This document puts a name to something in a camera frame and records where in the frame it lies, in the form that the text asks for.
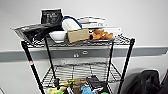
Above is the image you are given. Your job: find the clear tray with black contents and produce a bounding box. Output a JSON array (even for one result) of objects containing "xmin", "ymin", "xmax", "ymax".
[{"xmin": 10, "ymin": 22, "xmax": 52, "ymax": 46}]

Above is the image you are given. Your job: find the black bottle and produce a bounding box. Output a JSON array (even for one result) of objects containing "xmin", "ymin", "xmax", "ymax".
[{"xmin": 54, "ymin": 77, "xmax": 62, "ymax": 88}]

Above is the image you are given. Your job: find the small white wall plate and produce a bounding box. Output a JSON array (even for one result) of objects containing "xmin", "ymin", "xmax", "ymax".
[{"xmin": 60, "ymin": 58, "xmax": 67, "ymax": 66}]

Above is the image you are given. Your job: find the pale yellow packet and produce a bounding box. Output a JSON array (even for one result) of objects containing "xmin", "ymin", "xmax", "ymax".
[{"xmin": 46, "ymin": 85, "xmax": 68, "ymax": 94}]

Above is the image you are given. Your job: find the black wire shelf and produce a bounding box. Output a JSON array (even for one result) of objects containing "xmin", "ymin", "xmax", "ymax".
[{"xmin": 20, "ymin": 32, "xmax": 136, "ymax": 94}]

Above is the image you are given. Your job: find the long grey wall band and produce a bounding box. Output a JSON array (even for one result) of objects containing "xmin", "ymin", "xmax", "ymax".
[{"xmin": 0, "ymin": 46, "xmax": 168, "ymax": 63}]

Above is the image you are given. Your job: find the black office chair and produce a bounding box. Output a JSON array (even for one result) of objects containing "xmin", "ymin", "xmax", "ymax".
[{"xmin": 127, "ymin": 68, "xmax": 168, "ymax": 94}]

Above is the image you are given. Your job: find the brown cardboard carton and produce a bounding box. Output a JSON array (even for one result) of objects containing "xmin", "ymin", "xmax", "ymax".
[{"xmin": 73, "ymin": 78, "xmax": 86, "ymax": 90}]

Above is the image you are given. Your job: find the orange plush toy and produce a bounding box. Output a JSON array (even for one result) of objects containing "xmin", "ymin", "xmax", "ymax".
[{"xmin": 89, "ymin": 28, "xmax": 115, "ymax": 41}]

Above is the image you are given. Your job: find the black bag with white print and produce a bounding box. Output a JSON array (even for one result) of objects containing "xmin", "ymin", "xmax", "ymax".
[{"xmin": 40, "ymin": 8, "xmax": 64, "ymax": 33}]

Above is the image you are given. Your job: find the white bowl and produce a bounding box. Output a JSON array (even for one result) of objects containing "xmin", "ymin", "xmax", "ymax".
[{"xmin": 48, "ymin": 30, "xmax": 68, "ymax": 44}]

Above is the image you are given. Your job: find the square white wall outlet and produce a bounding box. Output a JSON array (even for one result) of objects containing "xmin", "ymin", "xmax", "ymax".
[{"xmin": 73, "ymin": 52, "xmax": 81, "ymax": 59}]

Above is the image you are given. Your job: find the white bag with blue handle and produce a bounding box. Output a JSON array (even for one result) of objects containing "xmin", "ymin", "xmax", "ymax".
[{"xmin": 61, "ymin": 14, "xmax": 83, "ymax": 33}]

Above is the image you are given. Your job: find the blue plush toy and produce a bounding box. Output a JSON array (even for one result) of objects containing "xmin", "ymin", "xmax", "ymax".
[{"xmin": 79, "ymin": 84, "xmax": 96, "ymax": 94}]

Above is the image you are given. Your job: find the small tan cardboard box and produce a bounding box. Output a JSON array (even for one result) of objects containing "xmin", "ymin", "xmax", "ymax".
[{"xmin": 66, "ymin": 27, "xmax": 91, "ymax": 44}]

